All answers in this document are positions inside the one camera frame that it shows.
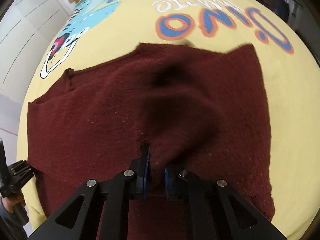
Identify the dark red knitted sweater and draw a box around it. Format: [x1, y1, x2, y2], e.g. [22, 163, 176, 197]
[27, 43, 275, 239]

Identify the white wardrobe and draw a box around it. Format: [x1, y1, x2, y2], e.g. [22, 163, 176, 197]
[1, 0, 74, 135]

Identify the yellow dinosaur print bedspread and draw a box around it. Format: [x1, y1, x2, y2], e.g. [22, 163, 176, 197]
[17, 0, 319, 239]

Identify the person's left hand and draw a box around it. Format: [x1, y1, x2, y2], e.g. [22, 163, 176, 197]
[1, 192, 25, 214]

